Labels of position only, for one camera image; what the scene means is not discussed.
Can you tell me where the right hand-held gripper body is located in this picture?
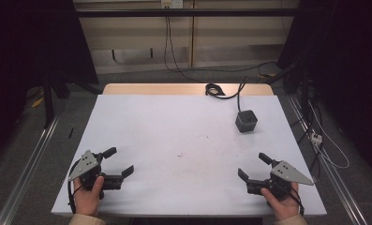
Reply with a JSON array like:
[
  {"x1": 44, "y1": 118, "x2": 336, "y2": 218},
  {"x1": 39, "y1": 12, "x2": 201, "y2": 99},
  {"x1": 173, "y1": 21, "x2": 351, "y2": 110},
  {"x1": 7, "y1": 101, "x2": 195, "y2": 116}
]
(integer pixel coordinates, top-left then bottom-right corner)
[{"x1": 246, "y1": 159, "x2": 315, "y2": 202}]

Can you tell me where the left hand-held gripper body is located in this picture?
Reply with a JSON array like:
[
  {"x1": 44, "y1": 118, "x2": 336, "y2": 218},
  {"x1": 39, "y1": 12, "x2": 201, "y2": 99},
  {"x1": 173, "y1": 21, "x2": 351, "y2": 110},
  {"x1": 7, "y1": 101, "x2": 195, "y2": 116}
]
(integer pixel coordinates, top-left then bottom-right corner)
[{"x1": 68, "y1": 149, "x2": 125, "y2": 192}]

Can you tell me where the person's right hand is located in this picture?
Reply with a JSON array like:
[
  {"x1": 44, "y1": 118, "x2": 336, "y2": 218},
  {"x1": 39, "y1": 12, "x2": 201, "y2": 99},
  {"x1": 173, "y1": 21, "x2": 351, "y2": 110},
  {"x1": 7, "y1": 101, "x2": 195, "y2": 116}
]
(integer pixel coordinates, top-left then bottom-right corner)
[{"x1": 260, "y1": 182, "x2": 301, "y2": 222}]

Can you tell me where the person's left hand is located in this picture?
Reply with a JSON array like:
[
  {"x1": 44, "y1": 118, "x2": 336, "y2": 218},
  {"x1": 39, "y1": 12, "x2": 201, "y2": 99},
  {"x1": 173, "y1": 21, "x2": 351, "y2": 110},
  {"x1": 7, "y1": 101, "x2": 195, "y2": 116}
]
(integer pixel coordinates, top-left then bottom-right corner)
[{"x1": 73, "y1": 175, "x2": 105, "y2": 218}]

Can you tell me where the black cube device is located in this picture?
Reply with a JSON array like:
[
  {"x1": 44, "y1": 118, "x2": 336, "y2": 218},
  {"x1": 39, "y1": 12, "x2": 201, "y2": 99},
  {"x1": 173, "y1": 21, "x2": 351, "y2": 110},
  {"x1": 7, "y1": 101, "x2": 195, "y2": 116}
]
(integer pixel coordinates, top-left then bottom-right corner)
[{"x1": 234, "y1": 109, "x2": 259, "y2": 134}]

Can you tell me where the white power plug adapter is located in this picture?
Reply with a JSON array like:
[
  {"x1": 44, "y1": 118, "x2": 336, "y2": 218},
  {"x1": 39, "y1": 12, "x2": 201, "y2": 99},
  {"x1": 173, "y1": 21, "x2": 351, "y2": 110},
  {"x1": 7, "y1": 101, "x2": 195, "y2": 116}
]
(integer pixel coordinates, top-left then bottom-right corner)
[{"x1": 309, "y1": 131, "x2": 324, "y2": 147}]

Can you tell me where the white table sheet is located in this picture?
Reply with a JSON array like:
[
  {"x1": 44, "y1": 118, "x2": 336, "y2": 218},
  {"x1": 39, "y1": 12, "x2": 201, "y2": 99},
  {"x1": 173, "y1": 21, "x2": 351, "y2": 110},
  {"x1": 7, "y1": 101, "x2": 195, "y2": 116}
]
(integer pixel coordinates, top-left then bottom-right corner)
[{"x1": 51, "y1": 94, "x2": 328, "y2": 218}]

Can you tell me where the black metal stand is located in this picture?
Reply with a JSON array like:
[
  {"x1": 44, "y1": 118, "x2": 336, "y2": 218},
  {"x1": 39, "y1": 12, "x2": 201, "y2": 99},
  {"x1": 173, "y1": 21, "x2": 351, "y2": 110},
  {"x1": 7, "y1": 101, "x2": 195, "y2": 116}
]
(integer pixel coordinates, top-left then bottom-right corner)
[{"x1": 41, "y1": 69, "x2": 55, "y2": 129}]

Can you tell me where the yellow floor tape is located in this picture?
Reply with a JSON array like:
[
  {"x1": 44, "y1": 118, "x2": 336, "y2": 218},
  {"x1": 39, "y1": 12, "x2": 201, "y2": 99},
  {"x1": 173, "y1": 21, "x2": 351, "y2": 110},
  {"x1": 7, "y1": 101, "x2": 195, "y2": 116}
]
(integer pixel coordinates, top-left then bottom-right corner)
[{"x1": 30, "y1": 89, "x2": 46, "y2": 109}]

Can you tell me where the black curtain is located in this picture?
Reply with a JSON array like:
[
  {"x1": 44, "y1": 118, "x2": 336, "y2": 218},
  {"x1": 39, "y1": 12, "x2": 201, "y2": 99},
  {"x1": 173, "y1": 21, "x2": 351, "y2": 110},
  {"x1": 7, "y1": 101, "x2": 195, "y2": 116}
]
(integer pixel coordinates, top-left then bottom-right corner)
[
  {"x1": 0, "y1": 0, "x2": 100, "y2": 176},
  {"x1": 275, "y1": 0, "x2": 372, "y2": 181}
]

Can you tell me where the right hand-held gripper black cable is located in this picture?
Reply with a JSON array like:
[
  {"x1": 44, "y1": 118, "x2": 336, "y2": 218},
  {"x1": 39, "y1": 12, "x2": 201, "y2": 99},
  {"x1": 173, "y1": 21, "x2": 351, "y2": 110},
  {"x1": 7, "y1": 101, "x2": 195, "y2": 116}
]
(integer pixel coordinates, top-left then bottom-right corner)
[{"x1": 275, "y1": 179, "x2": 305, "y2": 218}]

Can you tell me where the hand-held gripper black cable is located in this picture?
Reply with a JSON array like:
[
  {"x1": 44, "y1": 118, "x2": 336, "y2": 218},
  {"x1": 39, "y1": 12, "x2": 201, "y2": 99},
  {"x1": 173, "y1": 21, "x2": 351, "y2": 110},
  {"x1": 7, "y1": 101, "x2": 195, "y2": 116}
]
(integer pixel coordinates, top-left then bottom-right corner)
[
  {"x1": 67, "y1": 158, "x2": 82, "y2": 215},
  {"x1": 275, "y1": 179, "x2": 305, "y2": 218}
]

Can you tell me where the left hand-held gripper black cable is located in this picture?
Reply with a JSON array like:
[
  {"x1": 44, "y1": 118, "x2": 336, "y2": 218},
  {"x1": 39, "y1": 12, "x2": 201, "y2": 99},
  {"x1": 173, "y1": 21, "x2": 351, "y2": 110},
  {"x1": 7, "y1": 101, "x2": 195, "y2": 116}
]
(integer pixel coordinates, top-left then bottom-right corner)
[{"x1": 67, "y1": 158, "x2": 82, "y2": 215}]

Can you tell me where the aluminium floor rail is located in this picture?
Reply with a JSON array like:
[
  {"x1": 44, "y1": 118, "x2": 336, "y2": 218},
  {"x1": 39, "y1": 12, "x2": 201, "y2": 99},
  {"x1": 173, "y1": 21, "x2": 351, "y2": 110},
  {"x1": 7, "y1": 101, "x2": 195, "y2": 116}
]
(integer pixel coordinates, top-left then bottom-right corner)
[
  {"x1": 0, "y1": 113, "x2": 65, "y2": 225},
  {"x1": 286, "y1": 93, "x2": 369, "y2": 225}
]

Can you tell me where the white floor cable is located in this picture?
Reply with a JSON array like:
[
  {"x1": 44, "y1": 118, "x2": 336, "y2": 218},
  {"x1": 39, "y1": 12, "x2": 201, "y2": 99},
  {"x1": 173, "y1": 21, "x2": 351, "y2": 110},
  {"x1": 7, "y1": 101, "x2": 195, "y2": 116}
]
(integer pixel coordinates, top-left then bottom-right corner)
[{"x1": 307, "y1": 101, "x2": 350, "y2": 170}]

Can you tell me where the black cube device cable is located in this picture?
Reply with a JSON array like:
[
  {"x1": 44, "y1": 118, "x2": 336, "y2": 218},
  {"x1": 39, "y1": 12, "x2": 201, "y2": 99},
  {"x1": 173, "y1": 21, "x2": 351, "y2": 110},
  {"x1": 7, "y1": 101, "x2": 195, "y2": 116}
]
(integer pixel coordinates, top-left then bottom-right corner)
[{"x1": 204, "y1": 75, "x2": 248, "y2": 113}]

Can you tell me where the black wall cable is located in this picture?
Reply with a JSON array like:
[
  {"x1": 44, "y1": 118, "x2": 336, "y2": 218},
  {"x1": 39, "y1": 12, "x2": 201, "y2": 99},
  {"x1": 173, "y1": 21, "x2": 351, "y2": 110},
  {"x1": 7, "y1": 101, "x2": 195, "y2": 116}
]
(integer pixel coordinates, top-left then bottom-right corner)
[{"x1": 163, "y1": 15, "x2": 279, "y2": 84}]

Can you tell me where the black horizontal frame bar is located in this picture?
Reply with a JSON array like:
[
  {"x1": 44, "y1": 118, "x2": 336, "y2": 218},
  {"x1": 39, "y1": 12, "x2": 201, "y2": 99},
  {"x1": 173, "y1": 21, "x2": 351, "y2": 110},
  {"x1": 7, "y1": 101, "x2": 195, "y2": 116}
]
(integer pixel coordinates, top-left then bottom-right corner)
[{"x1": 75, "y1": 7, "x2": 301, "y2": 19}]

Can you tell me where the white wall socket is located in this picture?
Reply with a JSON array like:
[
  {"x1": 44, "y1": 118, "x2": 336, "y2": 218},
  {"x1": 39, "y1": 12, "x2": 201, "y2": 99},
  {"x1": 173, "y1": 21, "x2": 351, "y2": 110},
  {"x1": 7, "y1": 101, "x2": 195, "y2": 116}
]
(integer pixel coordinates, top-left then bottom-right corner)
[{"x1": 160, "y1": 0, "x2": 185, "y2": 9}]

